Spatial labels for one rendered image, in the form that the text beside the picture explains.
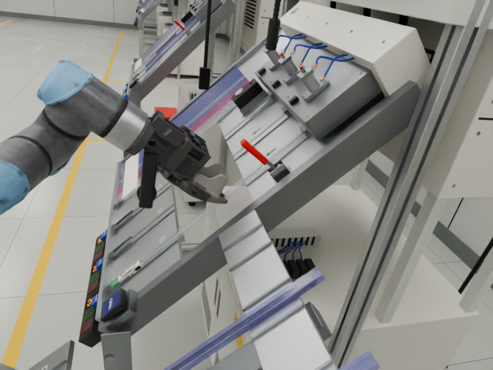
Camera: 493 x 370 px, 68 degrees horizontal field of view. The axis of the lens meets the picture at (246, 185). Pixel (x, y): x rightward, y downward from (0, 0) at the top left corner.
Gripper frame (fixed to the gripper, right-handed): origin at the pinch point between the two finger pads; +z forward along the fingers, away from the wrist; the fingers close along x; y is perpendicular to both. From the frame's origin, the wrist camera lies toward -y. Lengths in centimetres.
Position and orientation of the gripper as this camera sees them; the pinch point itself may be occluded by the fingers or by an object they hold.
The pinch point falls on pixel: (218, 199)
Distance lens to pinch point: 72.1
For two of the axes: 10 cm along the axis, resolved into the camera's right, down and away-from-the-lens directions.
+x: -2.3, -5.0, 8.3
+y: 6.6, -7.1, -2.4
